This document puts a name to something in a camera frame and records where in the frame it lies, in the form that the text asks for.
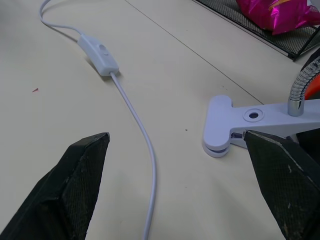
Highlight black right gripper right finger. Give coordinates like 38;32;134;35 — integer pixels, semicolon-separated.
242;129;320;240

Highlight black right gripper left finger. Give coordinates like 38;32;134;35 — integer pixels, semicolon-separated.
0;132;111;240

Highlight white clip lamp with gooseneck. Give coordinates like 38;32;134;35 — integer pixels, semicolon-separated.
201;56;320;158

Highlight orange and black object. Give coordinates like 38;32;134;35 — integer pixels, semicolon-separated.
298;48;320;101

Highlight magenta foil snack bag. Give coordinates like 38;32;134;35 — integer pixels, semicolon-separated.
236;0;320;36

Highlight white cable with inline switch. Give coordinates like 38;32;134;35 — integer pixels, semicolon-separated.
39;0;158;240

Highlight black mesh wire tray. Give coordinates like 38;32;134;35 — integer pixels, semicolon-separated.
191;0;320;62

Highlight white inline cable switch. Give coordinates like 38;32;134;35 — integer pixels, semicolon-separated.
77;34;120;76

